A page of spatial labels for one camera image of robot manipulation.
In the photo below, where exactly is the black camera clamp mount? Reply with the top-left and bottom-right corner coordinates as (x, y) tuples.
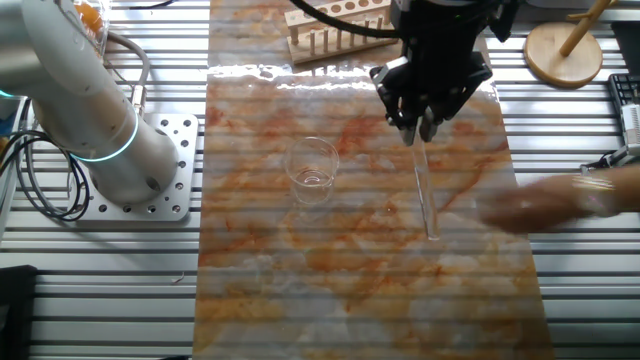
(579, 144), (640, 175)

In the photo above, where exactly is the grey corrugated conduit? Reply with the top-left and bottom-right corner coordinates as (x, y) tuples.
(106, 30), (152, 117)

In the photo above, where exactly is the orange fruit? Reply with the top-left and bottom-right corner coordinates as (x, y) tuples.
(77, 2), (105, 32)

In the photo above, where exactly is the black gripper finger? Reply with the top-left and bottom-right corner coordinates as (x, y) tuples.
(418, 52), (494, 144)
(370, 55), (419, 147)

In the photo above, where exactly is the bare person hand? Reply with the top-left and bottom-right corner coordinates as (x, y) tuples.
(477, 173), (585, 235)

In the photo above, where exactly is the black keyboard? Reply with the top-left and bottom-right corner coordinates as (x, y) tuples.
(607, 73), (640, 109)

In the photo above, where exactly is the wooden stand with round base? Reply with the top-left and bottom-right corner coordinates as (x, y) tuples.
(523, 0), (621, 90)

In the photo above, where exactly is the clear plastic fruit container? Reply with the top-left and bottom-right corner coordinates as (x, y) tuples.
(72, 0), (112, 62)

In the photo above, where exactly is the clear glass test tube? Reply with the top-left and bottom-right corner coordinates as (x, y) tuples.
(410, 134), (442, 242)

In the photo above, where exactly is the bare person forearm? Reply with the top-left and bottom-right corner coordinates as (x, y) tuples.
(612, 164), (640, 212)

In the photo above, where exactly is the wooden test tube rack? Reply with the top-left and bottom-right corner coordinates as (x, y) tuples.
(283, 0), (401, 65)

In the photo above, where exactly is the black looped cable bundle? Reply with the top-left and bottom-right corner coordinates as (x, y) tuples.
(0, 130), (92, 222)

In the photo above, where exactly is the clear glass beaker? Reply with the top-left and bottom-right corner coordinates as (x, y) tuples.
(283, 136), (341, 206)

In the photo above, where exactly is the black loose cable loop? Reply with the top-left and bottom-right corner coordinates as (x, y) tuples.
(127, 0), (177, 12)

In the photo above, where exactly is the black box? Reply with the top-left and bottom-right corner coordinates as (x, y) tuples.
(610, 20), (640, 76)

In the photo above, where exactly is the robot cable bundle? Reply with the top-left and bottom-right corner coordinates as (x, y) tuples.
(288, 0), (401, 40)

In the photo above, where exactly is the orange marble pattern mat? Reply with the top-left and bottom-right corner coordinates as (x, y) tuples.
(192, 0), (555, 360)

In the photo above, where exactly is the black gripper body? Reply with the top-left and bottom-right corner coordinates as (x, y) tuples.
(393, 0), (501, 109)

